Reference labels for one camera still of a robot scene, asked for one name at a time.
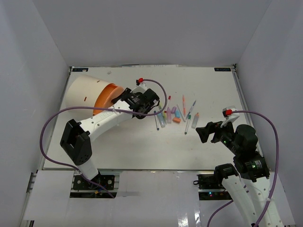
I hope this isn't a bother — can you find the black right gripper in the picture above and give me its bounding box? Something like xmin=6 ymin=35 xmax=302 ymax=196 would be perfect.
xmin=195 ymin=117 xmax=241 ymax=155

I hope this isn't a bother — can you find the orange top drawer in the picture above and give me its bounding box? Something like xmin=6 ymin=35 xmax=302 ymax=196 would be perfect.
xmin=94 ymin=83 xmax=124 ymax=108

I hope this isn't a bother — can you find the green capped white marker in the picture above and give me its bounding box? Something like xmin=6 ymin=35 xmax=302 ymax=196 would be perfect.
xmin=184 ymin=114 xmax=191 ymax=135

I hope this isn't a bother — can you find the white grey marker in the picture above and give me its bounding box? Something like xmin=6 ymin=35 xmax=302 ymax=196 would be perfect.
xmin=177 ymin=104 xmax=186 ymax=122

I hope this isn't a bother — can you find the cream cylindrical drawer organizer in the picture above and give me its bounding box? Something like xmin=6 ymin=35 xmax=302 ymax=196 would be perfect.
xmin=65 ymin=74 xmax=111 ymax=107

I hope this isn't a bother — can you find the red capped white marker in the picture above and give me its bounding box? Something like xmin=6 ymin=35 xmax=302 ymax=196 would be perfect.
xmin=165 ymin=96 xmax=171 ymax=112

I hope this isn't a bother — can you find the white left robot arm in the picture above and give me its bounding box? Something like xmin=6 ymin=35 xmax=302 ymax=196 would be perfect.
xmin=60 ymin=88 xmax=160 ymax=189

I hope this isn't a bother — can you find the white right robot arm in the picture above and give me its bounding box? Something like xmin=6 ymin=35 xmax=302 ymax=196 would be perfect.
xmin=194 ymin=122 xmax=284 ymax=227

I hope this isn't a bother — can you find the orange tipped clear highlighter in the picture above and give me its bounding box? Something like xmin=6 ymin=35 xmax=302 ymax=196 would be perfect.
xmin=191 ymin=113 xmax=199 ymax=129

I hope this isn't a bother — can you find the blue slim pen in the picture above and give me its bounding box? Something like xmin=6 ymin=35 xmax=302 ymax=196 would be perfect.
xmin=186 ymin=100 xmax=196 ymax=119

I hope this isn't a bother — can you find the orange highlighter cap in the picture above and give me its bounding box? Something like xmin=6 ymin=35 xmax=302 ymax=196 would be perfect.
xmin=172 ymin=117 xmax=181 ymax=123

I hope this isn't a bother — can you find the blue highlighter cap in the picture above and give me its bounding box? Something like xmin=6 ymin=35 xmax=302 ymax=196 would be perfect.
xmin=174 ymin=110 xmax=180 ymax=118

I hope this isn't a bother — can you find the purple highlighter cap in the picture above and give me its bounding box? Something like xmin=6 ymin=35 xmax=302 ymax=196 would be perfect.
xmin=171 ymin=106 xmax=177 ymax=114

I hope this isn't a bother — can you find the blue capped white marker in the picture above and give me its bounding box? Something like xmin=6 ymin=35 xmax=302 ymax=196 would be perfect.
xmin=153 ymin=111 xmax=160 ymax=131

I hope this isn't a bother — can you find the orange slim pen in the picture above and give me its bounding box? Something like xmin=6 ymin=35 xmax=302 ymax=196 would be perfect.
xmin=182 ymin=95 xmax=186 ymax=117

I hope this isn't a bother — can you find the pink purple highlighter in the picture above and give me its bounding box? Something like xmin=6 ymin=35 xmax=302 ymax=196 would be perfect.
xmin=166 ymin=107 xmax=172 ymax=124

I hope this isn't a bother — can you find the light blue highlighter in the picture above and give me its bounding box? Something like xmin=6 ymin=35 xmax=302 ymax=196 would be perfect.
xmin=157 ymin=113 xmax=166 ymax=128

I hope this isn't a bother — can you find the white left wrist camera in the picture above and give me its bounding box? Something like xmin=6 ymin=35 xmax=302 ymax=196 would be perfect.
xmin=132 ymin=78 xmax=148 ymax=94

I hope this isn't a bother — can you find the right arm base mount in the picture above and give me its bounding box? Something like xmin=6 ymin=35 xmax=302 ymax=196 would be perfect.
xmin=193 ymin=174 xmax=232 ymax=201

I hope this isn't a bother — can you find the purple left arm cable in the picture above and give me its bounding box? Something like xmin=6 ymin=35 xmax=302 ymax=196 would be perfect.
xmin=39 ymin=79 xmax=168 ymax=198

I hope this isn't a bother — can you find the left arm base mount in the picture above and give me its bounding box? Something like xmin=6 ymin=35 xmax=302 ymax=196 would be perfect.
xmin=70 ymin=175 xmax=118 ymax=199

